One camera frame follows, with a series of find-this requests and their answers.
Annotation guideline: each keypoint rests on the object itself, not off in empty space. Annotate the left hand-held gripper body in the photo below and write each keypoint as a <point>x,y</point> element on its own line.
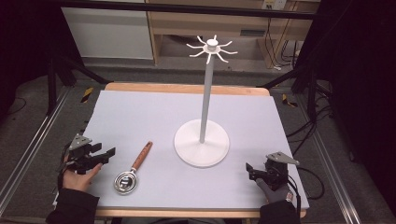
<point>80,154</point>

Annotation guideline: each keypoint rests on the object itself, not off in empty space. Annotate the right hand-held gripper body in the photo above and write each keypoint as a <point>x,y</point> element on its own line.
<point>277,169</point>

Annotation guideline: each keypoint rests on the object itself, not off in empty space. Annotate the white hook stand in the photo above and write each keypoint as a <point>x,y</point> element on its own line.
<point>205,124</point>

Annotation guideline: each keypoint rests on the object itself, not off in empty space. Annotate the person's right hand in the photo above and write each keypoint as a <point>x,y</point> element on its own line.
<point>275,193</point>

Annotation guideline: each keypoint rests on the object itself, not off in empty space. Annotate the person's left hand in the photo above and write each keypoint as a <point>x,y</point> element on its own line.
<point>80,179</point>

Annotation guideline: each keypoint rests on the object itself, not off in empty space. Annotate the light grey table mat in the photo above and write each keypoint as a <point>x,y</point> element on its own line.
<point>186,140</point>

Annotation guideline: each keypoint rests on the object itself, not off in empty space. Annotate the black metal stand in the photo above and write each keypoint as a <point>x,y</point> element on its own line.
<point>303,84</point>
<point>62,77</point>

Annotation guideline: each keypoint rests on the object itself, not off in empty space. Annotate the wooden table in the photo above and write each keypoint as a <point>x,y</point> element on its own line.
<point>186,88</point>

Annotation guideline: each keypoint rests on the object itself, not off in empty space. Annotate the white cabinet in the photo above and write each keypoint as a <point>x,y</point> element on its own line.
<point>107,32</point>

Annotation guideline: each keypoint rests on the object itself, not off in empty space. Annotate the wooden shelf unit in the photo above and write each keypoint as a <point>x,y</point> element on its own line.
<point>218,25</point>

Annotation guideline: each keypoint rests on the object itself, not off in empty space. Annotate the aluminium floor rail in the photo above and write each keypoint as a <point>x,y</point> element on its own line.
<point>333,174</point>
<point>29,146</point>

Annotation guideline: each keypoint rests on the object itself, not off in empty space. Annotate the black metal frame bar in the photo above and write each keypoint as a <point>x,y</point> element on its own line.
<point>186,8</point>

